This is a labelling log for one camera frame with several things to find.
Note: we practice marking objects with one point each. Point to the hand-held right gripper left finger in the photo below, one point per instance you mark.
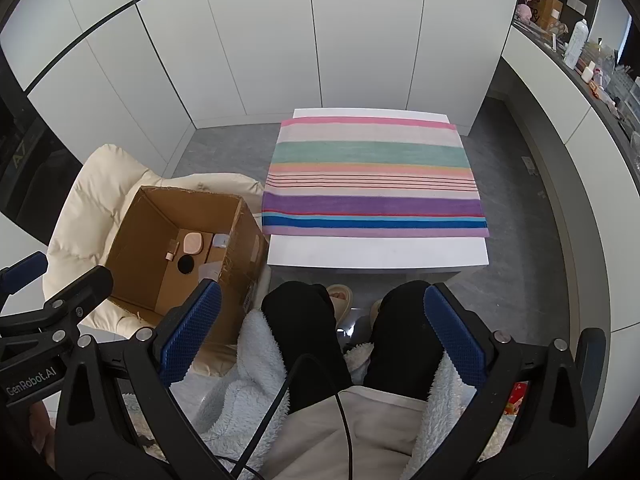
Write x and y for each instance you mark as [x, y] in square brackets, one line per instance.
[192, 332]

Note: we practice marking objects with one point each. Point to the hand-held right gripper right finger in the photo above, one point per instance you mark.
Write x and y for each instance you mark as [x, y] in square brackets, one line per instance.
[452, 330]

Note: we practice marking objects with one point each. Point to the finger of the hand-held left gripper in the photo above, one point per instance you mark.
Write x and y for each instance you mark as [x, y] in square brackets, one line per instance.
[25, 270]
[85, 285]

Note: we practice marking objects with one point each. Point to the clear plastic case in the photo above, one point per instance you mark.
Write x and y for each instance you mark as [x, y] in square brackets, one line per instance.
[210, 271]

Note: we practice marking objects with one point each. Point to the black round lid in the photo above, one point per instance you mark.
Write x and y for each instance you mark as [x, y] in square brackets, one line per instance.
[185, 264]

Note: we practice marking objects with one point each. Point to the brown cardboard box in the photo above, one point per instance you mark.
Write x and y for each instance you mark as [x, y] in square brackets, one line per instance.
[145, 240]

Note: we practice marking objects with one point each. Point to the pink rounded case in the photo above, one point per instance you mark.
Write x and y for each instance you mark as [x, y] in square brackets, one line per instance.
[192, 243]

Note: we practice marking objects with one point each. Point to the cream slipper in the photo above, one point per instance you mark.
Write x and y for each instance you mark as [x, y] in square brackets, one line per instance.
[376, 310]
[342, 302]

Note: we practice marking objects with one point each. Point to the cream padded armchair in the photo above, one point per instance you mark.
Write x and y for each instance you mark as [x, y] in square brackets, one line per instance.
[90, 200]

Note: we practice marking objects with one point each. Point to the red packet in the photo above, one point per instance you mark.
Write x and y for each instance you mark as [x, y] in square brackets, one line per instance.
[516, 399]

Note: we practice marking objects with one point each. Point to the dark glass panel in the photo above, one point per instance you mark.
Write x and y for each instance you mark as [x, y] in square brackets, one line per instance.
[35, 170]

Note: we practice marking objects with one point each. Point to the white table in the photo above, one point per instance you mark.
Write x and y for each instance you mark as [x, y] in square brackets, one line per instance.
[375, 252]

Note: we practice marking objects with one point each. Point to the black pants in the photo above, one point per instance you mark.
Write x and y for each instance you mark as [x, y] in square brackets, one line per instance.
[305, 330]

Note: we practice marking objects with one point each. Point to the beige shirt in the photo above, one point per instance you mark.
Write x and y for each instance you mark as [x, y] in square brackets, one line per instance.
[370, 435]

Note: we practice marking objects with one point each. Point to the black chair armrest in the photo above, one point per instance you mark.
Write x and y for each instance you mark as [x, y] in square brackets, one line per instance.
[594, 355]

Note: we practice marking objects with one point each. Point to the floor socket plate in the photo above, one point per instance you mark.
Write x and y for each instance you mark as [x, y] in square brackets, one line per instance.
[530, 166]

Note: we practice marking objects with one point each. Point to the striped cloth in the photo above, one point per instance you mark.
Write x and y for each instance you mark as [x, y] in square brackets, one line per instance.
[370, 155]

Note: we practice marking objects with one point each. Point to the white curved counter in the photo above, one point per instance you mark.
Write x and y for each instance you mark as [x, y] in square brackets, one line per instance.
[565, 125]

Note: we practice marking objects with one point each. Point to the white bottle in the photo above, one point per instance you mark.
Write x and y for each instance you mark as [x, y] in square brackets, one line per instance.
[576, 42]

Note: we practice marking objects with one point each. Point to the pink plush toy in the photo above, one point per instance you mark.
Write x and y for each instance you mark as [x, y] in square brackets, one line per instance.
[526, 12]

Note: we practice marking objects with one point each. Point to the brown printed box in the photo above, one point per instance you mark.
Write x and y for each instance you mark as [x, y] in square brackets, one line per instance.
[547, 10]

